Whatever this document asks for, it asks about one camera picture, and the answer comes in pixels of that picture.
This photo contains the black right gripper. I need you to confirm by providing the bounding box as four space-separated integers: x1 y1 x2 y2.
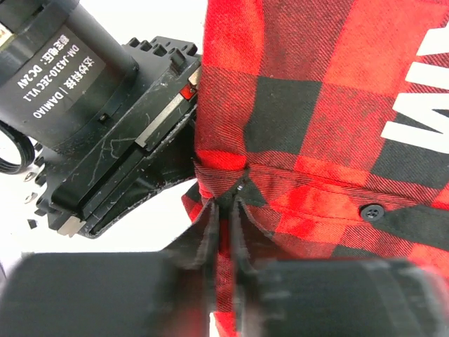
35 37 201 239

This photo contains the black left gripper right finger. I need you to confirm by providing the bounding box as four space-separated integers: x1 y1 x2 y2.
230 199 448 336

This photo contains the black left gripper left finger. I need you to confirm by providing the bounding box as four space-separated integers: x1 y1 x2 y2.
1 202 219 336

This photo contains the red black plaid shirt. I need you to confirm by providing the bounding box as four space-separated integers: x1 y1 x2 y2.
182 1 448 336

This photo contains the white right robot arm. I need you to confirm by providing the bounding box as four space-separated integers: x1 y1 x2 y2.
1 1 201 238

